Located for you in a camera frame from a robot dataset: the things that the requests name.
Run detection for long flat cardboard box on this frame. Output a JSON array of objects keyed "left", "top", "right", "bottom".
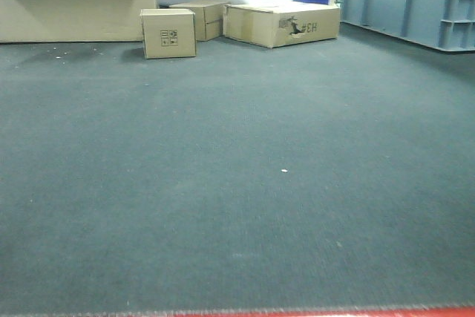
[{"left": 223, "top": 1, "right": 341, "bottom": 49}]

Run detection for middle cardboard box behind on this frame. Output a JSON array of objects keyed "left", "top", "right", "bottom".
[{"left": 169, "top": 0, "right": 228, "bottom": 42}]

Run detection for small cardboard box front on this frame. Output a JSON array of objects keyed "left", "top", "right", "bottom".
[{"left": 140, "top": 8, "right": 197, "bottom": 59}]

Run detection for large beige cardboard panel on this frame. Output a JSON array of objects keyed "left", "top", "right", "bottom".
[{"left": 1, "top": 0, "right": 157, "bottom": 43}]

